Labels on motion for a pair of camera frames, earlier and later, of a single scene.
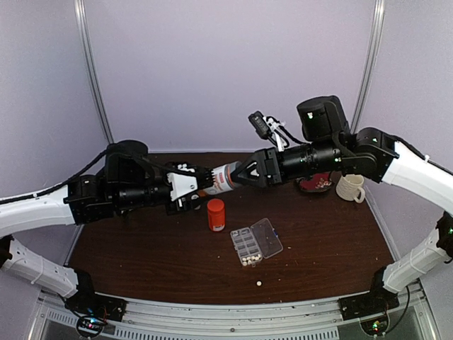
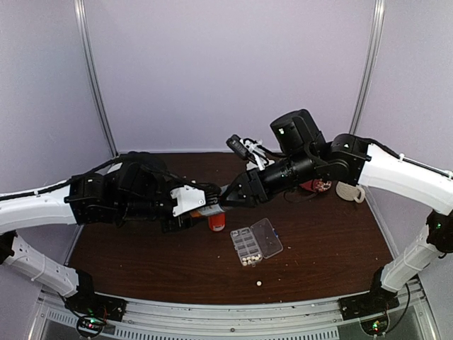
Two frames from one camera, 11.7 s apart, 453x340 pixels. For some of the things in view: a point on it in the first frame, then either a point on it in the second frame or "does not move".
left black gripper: (183, 206) -> (186, 223)
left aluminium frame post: (79, 10) does not move
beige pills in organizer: (248, 260) does not move
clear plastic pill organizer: (253, 244) does not move
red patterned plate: (318, 182) does not move
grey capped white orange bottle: (223, 178) -> (213, 212)
